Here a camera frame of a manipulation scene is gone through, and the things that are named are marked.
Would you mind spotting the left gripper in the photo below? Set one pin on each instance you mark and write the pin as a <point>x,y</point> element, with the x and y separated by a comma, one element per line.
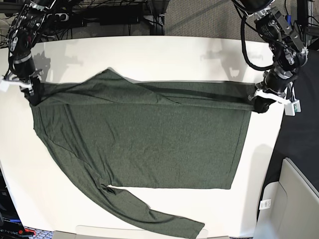
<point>273,83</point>

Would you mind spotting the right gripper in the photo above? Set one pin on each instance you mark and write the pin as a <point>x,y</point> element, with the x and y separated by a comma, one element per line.
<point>25,73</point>

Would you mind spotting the dark green long-sleeve shirt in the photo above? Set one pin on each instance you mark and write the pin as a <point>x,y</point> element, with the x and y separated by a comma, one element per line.
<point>107,134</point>

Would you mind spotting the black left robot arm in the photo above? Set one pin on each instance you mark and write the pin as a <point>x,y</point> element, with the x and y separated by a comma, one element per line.
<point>289,55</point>

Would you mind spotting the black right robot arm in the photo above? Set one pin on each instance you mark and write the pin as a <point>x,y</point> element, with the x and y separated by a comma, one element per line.
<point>23,34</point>

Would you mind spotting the white power strip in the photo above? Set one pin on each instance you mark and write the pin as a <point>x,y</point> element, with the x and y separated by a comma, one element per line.
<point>58,17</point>

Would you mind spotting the beige plastic bin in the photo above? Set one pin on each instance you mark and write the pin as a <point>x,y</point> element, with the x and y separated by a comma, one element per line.
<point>289,208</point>

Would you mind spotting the black box with label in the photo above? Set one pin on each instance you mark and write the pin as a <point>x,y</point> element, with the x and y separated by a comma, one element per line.
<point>8,229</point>

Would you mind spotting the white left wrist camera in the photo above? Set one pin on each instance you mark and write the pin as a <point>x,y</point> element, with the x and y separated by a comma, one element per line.
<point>291,108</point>

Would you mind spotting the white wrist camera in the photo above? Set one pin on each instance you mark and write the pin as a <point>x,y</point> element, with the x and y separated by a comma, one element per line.
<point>4,85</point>
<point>291,108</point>

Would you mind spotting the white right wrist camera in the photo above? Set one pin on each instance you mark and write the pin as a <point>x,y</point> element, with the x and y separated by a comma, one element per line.
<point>4,85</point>

